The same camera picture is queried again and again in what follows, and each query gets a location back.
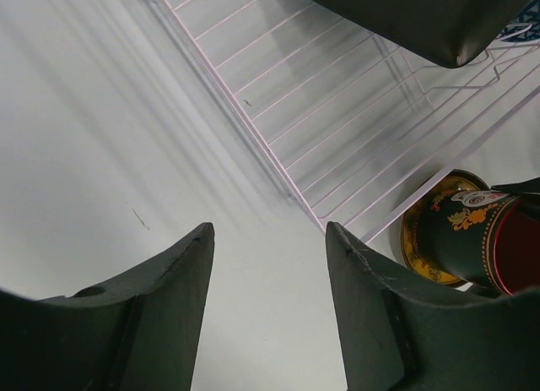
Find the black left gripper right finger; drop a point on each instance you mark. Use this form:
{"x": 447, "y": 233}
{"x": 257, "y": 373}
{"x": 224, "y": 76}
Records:
{"x": 400, "y": 331}

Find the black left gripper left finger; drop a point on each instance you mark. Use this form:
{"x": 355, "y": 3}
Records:
{"x": 139, "y": 330}

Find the clear wire dish rack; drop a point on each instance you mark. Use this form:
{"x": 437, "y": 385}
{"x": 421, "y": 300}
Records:
{"x": 355, "y": 125}

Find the black floral square plate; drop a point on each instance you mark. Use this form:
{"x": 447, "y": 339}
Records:
{"x": 449, "y": 33}

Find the blue patterned bowl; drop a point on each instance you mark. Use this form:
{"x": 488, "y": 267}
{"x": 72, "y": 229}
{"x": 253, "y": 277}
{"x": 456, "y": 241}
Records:
{"x": 524, "y": 28}

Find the red black mug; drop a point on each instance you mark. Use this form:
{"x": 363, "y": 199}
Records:
{"x": 486, "y": 237}

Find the black gold saucer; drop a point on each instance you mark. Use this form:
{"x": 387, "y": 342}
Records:
{"x": 456, "y": 180}

